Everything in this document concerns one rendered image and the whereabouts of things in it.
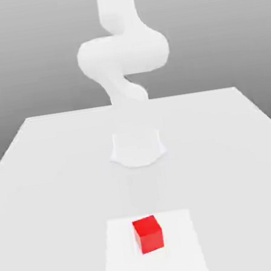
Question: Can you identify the small red cube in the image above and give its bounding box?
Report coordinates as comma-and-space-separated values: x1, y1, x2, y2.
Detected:
131, 213, 166, 256

